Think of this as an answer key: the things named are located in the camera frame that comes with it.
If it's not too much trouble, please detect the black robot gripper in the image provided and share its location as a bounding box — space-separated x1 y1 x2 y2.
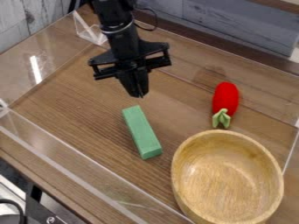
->
88 21 172 98

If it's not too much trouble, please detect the green rectangular block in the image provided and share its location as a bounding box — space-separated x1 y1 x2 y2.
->
121 105 162 160

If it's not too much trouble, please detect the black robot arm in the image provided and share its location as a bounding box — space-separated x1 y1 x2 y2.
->
88 0 172 98

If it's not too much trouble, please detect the brown wooden bowl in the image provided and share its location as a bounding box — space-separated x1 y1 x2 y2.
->
170 129 284 224

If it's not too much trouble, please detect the red plush strawberry toy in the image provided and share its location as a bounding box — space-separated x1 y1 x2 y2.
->
212 82 239 129

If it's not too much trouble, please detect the clear acrylic corner bracket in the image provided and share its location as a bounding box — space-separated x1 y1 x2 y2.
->
72 11 108 46

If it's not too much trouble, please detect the clear acrylic enclosure wall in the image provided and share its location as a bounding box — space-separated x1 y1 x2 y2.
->
0 15 299 224

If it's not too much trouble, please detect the black table leg bracket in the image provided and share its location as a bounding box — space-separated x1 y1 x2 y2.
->
24 184 66 224

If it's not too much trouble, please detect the black cable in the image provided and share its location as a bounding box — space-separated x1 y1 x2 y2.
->
0 199 28 224

